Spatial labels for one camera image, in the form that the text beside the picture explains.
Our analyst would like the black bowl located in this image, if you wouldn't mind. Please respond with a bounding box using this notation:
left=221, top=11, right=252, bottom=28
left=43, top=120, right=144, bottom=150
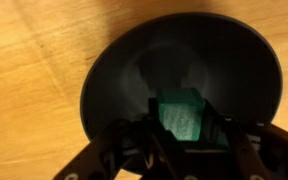
left=79, top=12, right=284, bottom=174

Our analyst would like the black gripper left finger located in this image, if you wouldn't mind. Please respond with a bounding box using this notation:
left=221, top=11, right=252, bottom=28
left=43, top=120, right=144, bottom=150
left=52, top=97, right=189, bottom=180

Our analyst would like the small green block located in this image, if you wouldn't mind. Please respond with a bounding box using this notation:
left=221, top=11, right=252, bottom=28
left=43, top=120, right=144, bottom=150
left=156, top=87, right=207, bottom=142

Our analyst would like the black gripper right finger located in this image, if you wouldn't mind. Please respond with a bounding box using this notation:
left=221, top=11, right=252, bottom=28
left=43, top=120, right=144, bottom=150
left=201, top=99, right=288, bottom=180

